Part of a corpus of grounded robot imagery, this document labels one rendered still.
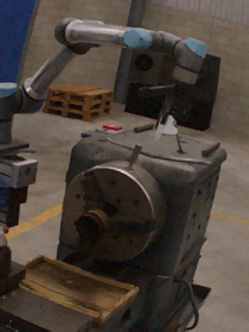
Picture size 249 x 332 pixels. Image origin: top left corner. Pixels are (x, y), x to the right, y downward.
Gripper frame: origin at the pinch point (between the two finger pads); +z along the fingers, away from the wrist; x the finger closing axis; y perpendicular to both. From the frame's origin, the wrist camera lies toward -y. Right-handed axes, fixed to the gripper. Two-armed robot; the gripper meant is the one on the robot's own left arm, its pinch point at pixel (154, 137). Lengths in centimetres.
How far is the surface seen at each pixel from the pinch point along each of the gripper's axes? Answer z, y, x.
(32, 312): 38, -17, -63
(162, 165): 10.7, 6.5, 10.7
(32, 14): 17, -154, 477
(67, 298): 47, -8, -34
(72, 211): 32.1, -15.7, -0.6
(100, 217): 24.5, -7.0, -15.5
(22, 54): 71, -144, 473
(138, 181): 13.3, 0.1, -4.9
